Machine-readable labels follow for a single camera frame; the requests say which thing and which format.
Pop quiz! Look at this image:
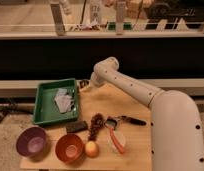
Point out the dark red grape bunch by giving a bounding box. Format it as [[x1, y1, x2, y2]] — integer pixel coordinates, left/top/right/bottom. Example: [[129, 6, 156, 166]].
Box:
[[88, 113, 104, 141]]

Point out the wooden board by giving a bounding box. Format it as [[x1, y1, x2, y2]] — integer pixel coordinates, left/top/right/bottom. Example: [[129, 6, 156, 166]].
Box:
[[20, 84, 152, 171]]

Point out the small metal cup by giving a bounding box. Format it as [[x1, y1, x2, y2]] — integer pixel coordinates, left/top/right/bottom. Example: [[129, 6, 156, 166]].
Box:
[[78, 79, 89, 91]]

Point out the purple bowl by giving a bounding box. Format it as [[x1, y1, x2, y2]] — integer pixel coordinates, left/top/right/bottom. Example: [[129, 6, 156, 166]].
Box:
[[16, 127, 47, 157]]

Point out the yellow round fruit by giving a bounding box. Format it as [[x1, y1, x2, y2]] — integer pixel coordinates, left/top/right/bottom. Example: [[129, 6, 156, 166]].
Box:
[[85, 141, 99, 157]]

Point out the orange bowl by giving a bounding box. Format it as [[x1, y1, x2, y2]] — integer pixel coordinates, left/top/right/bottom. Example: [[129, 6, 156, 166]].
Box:
[[55, 134, 84, 163]]

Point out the clear round lid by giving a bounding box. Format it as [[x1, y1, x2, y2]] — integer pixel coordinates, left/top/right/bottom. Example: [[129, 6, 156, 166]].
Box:
[[108, 131, 126, 153]]

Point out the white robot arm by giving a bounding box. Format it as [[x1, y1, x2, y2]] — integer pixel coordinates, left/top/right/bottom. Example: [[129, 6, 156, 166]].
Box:
[[90, 57, 204, 171]]

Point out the green plastic tray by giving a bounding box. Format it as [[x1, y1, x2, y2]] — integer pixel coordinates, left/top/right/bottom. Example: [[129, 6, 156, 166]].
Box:
[[33, 78, 79, 126]]

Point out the dark rectangular sponge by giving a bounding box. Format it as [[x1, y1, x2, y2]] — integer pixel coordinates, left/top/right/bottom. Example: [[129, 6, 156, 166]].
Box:
[[66, 121, 88, 133]]

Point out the clear plastic bag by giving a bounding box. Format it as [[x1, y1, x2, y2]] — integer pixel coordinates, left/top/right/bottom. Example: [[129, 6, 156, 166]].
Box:
[[54, 88, 74, 113]]

